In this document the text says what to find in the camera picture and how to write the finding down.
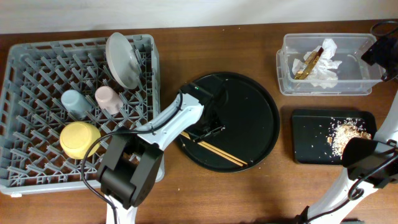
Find wooden chopstick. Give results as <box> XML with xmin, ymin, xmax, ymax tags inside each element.
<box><xmin>180</xmin><ymin>131</ymin><xmax>248</xmax><ymax>167</ymax></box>
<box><xmin>196</xmin><ymin>141</ymin><xmax>247</xmax><ymax>167</ymax></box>

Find white paper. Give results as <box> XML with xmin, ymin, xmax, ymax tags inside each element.
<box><xmin>303</xmin><ymin>39</ymin><xmax>342</xmax><ymax>89</ymax></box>

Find gold snack wrapper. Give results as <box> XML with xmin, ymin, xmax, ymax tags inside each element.
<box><xmin>294</xmin><ymin>47</ymin><xmax>324</xmax><ymax>80</ymax></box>

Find grey round plate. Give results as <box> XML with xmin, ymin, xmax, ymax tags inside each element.
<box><xmin>106</xmin><ymin>32</ymin><xmax>141</xmax><ymax>89</ymax></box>

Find light blue plastic cup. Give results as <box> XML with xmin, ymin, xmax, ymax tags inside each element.
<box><xmin>61</xmin><ymin>90</ymin><xmax>93</xmax><ymax>119</ymax></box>

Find yellow bowl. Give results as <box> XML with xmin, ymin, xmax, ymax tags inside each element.
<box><xmin>60</xmin><ymin>121</ymin><xmax>101</xmax><ymax>159</ymax></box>

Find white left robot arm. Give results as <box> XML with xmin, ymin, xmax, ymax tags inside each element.
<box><xmin>96</xmin><ymin>83</ymin><xmax>228</xmax><ymax>223</ymax></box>

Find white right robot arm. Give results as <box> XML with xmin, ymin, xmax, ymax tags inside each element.
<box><xmin>292</xmin><ymin>101</ymin><xmax>397</xmax><ymax>223</ymax></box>

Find grey dishwasher rack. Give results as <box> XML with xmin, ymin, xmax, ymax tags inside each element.
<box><xmin>1</xmin><ymin>34</ymin><xmax>160</xmax><ymax>197</ymax></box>

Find clear plastic bin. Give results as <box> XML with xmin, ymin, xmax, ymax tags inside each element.
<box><xmin>276</xmin><ymin>33</ymin><xmax>385</xmax><ymax>96</ymax></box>

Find round black tray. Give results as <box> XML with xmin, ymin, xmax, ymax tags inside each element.
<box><xmin>175</xmin><ymin>72</ymin><xmax>280</xmax><ymax>172</ymax></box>

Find food scraps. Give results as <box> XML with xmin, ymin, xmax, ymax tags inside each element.
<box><xmin>326</xmin><ymin>118</ymin><xmax>372</xmax><ymax>158</ymax></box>

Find pink plastic cup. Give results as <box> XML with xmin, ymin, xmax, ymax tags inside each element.
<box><xmin>95</xmin><ymin>86</ymin><xmax>124</xmax><ymax>114</ymax></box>

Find black rectangular tray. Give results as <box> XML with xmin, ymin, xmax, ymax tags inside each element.
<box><xmin>292</xmin><ymin>109</ymin><xmax>377</xmax><ymax>165</ymax></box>

